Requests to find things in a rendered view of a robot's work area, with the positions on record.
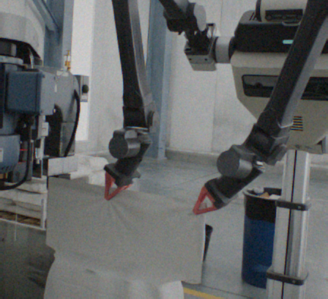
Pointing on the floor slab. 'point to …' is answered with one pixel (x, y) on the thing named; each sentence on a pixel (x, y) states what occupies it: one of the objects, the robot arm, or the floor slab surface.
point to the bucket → (207, 238)
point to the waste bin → (258, 234)
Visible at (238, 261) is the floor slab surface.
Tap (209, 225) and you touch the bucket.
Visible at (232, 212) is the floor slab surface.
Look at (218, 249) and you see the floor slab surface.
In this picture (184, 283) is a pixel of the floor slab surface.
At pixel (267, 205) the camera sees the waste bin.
